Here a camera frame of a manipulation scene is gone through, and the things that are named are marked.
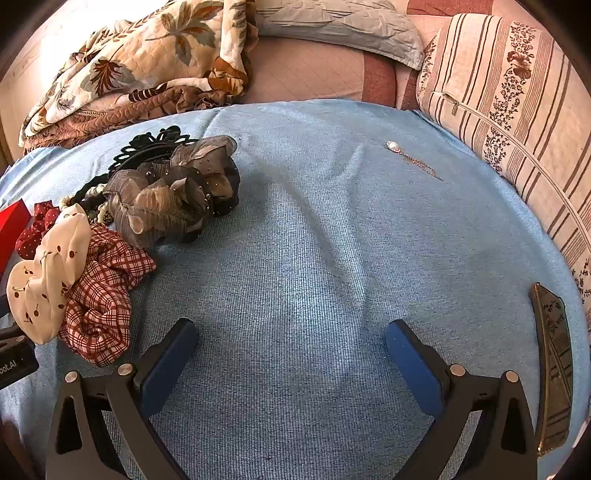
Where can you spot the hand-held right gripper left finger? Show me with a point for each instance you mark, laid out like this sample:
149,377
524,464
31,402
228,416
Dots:
170,367

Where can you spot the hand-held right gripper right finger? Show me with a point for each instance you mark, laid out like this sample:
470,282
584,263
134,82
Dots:
414,369

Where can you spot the white cherry print scrunchie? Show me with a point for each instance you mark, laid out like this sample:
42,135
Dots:
51,272

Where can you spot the red plaid scrunchie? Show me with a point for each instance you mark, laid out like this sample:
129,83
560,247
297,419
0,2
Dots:
104,295

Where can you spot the red dotted scrunchie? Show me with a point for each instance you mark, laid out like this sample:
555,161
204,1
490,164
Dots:
32,233

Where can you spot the red box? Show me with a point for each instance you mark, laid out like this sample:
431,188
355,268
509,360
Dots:
11,230

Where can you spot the grey organza scrunchie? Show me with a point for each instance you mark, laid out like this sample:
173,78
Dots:
175,194

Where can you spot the black hair claw clip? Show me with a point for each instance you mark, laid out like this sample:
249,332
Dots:
143,147

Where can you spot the blue blanket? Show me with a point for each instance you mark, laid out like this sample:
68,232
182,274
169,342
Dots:
304,258

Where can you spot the brown quilted blanket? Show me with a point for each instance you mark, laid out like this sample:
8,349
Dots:
138,108

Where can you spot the striped floral pillow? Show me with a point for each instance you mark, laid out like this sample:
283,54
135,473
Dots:
512,101

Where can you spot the pink bedsheet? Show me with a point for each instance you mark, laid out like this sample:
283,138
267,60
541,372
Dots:
314,74

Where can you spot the leaf print blanket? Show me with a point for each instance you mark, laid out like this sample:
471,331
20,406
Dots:
152,50

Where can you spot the grey quilted pillow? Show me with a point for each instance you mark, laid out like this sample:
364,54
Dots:
337,23

